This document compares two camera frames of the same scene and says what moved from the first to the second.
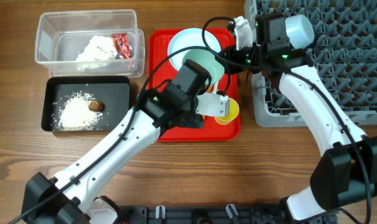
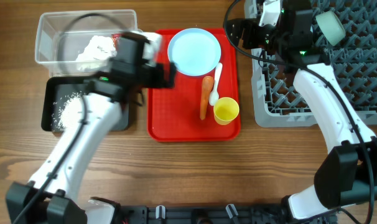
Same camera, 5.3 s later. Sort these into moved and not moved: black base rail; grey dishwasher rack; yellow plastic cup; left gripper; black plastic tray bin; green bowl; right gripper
Moved: green bowl; right gripper; left gripper
Not moved: yellow plastic cup; grey dishwasher rack; black plastic tray bin; black base rail
